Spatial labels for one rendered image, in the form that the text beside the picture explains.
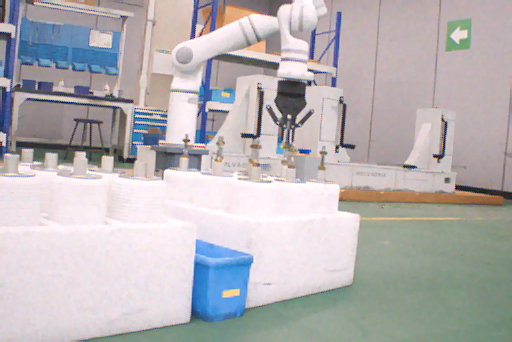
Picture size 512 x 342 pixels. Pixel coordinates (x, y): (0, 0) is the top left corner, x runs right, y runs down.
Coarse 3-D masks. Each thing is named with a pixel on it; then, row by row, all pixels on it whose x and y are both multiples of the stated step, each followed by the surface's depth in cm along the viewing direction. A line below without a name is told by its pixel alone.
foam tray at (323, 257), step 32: (224, 224) 113; (256, 224) 109; (288, 224) 116; (320, 224) 124; (352, 224) 134; (256, 256) 110; (288, 256) 117; (320, 256) 126; (352, 256) 136; (256, 288) 111; (288, 288) 118; (320, 288) 127
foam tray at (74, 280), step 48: (0, 240) 72; (48, 240) 77; (96, 240) 83; (144, 240) 89; (192, 240) 96; (0, 288) 72; (48, 288) 78; (96, 288) 83; (144, 288) 90; (0, 336) 73; (48, 336) 78; (96, 336) 84
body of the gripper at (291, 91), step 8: (280, 80) 140; (288, 80) 139; (280, 88) 140; (288, 88) 139; (296, 88) 139; (304, 88) 141; (280, 96) 142; (288, 96) 142; (296, 96) 142; (304, 96) 142; (280, 104) 142; (288, 104) 142; (304, 104) 142; (280, 112) 142; (288, 112) 142
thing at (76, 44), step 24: (24, 0) 620; (48, 0) 623; (24, 24) 638; (48, 24) 652; (24, 48) 640; (48, 48) 655; (72, 48) 670; (96, 48) 686; (120, 48) 701; (120, 72) 705; (24, 96) 590; (48, 96) 603; (72, 96) 615; (96, 96) 629; (72, 144) 682; (96, 144) 698
